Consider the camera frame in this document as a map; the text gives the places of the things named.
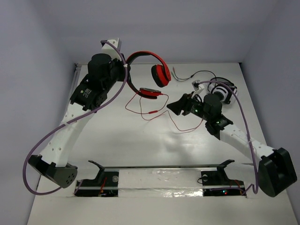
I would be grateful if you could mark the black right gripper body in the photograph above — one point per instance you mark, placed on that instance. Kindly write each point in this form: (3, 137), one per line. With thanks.
(192, 105)

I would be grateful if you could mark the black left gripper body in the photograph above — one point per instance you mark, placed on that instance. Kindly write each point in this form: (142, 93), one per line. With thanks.
(121, 68)

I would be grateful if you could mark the red black headphones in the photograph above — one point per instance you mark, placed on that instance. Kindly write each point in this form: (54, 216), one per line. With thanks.
(160, 74)

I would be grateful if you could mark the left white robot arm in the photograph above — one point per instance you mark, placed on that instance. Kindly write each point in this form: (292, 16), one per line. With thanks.
(89, 95)

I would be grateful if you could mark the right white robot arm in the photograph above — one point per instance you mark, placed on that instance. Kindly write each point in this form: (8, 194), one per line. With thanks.
(273, 168)

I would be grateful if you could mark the white black headphones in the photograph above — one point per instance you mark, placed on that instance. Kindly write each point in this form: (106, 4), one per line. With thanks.
(225, 96)

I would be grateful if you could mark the silver foil covered panel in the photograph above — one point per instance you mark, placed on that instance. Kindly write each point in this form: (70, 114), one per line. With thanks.
(151, 183)

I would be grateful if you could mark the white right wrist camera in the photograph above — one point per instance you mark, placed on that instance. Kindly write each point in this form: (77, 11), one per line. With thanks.
(198, 88)

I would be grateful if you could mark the metal side rail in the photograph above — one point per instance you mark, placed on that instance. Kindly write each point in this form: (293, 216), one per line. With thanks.
(75, 79)

